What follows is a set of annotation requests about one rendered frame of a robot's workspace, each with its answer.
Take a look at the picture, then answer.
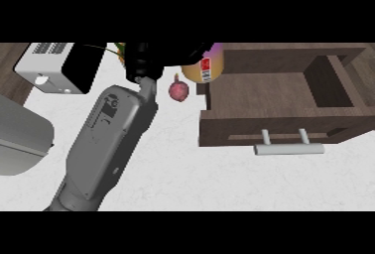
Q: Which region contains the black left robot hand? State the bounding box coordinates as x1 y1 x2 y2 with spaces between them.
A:
123 42 217 83

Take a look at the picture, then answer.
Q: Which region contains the orange can with red label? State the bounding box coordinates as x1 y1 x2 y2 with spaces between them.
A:
181 43 228 84

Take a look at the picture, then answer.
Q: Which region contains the open brown wooden drawer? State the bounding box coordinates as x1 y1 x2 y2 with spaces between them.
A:
197 42 375 117

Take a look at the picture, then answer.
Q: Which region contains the brown wooden drawer front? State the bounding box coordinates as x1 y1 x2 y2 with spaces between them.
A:
197 106 375 149

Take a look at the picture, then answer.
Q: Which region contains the orange and green vegetable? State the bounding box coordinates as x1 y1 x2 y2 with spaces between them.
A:
104 42 129 65

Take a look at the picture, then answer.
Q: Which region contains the reddish purple sweet potato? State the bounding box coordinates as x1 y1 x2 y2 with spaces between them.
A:
167 72 191 103

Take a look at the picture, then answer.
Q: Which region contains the white and black toaster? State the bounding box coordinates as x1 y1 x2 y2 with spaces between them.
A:
12 42 108 95

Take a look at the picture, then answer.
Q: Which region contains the grey rounded appliance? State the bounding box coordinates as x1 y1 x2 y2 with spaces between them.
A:
0 94 56 177

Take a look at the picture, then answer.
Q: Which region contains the silver drawer handle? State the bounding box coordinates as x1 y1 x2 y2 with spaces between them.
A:
253 128 327 157

